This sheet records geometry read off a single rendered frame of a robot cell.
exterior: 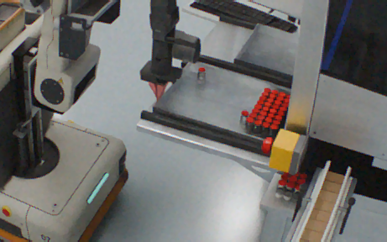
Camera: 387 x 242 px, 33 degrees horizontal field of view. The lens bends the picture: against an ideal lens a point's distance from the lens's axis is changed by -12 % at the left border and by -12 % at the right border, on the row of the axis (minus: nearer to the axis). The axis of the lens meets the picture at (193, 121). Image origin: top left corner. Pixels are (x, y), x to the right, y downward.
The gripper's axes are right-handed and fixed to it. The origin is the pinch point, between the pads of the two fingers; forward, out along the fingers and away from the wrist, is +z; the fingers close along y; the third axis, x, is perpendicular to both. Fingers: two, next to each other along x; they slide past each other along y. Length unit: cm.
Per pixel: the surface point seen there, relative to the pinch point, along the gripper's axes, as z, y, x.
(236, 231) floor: 90, 17, 47
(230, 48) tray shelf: 2.4, 7.9, 38.4
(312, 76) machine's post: -29, 43, -13
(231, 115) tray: 2.2, 19.7, 4.0
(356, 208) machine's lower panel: 8, 64, -13
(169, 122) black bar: 0.6, 6.4, -8.4
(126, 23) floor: 90, -95, 180
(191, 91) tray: 2.2, 5.8, 9.9
